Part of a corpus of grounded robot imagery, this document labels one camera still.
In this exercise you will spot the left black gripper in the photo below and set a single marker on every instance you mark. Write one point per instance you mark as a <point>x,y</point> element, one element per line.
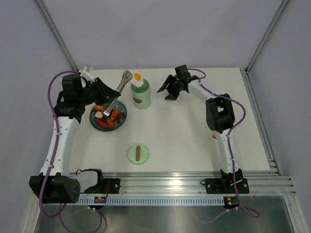
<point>105,92</point>

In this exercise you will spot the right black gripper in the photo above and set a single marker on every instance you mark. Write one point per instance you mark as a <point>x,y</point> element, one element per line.
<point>170,79</point>

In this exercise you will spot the green cylindrical lunch container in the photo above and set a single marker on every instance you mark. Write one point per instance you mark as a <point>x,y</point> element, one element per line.
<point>141,95</point>

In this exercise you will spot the toy fried egg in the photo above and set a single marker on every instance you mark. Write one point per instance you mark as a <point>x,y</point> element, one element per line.
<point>137,79</point>

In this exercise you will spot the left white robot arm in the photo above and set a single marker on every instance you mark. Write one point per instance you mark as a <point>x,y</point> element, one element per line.
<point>53,183</point>

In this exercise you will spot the toy orange nugget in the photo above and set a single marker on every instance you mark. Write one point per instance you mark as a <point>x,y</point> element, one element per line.
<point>98,108</point>

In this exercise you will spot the toy white cheese cube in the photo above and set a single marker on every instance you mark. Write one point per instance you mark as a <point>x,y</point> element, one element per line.
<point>98,114</point>

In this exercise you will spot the toy orange carrot piece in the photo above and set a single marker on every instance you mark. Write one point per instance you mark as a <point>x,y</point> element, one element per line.
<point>114,114</point>

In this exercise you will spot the dark teal plate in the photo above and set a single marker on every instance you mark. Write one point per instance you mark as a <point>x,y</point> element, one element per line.
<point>112,124</point>

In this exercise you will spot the toy brown mushroom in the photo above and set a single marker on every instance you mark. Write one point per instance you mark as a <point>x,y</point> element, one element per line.
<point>120,117</point>

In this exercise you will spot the green round lid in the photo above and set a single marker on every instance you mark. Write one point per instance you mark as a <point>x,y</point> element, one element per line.
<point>138,154</point>

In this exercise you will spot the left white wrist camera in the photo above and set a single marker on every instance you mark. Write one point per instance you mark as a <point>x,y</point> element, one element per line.
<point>86,73</point>

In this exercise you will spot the left aluminium frame post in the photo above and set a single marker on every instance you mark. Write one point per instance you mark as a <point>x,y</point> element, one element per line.
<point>56,34</point>

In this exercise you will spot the aluminium frame post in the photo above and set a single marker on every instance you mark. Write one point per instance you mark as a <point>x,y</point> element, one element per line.
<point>268,32</point>
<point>56,34</point>

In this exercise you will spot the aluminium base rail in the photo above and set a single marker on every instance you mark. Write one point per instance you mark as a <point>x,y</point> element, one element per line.
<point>189,183</point>

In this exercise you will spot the white slotted cable duct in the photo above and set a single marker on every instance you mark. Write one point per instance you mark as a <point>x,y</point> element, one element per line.
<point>151,201</point>

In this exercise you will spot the right aluminium frame post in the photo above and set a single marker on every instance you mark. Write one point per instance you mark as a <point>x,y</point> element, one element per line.
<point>268,32</point>

